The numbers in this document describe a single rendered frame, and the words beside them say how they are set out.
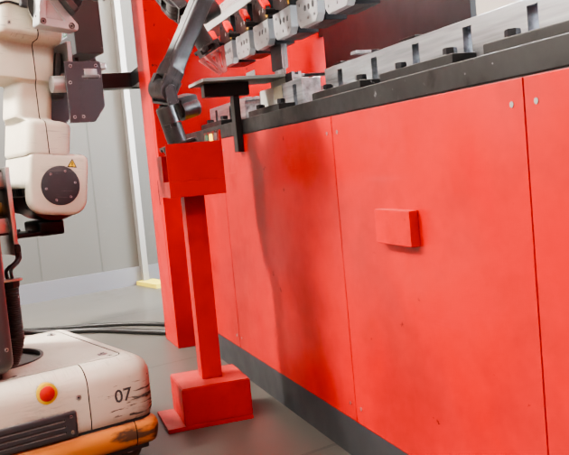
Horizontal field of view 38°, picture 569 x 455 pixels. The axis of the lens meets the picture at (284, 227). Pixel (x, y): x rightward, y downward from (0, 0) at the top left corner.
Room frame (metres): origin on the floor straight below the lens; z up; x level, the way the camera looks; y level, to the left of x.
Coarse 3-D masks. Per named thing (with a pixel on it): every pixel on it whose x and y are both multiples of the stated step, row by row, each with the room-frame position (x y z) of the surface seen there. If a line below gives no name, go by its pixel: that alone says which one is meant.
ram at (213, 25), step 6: (216, 0) 3.12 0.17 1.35; (222, 0) 3.05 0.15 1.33; (240, 0) 2.84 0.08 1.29; (246, 0) 2.79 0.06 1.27; (234, 6) 2.92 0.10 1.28; (240, 6) 2.85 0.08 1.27; (222, 12) 3.06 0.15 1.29; (228, 12) 3.00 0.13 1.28; (234, 12) 2.93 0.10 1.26; (216, 18) 3.14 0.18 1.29; (222, 18) 3.07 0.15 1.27; (210, 24) 3.22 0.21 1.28; (216, 24) 3.15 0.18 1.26; (210, 30) 3.25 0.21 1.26; (216, 30) 3.26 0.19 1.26
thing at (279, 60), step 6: (276, 48) 2.64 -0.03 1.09; (282, 48) 2.60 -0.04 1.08; (276, 54) 2.64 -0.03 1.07; (282, 54) 2.60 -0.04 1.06; (276, 60) 2.65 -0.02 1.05; (282, 60) 2.60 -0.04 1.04; (276, 66) 2.65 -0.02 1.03; (282, 66) 2.61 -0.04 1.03; (276, 72) 2.68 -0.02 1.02; (282, 72) 2.64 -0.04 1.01
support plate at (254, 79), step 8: (200, 80) 2.50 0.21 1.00; (208, 80) 2.48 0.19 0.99; (216, 80) 2.49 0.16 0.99; (224, 80) 2.51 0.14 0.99; (232, 80) 2.53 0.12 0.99; (240, 80) 2.56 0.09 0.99; (248, 80) 2.58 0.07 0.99; (256, 80) 2.60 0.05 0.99; (264, 80) 2.62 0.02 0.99; (272, 80) 2.65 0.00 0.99
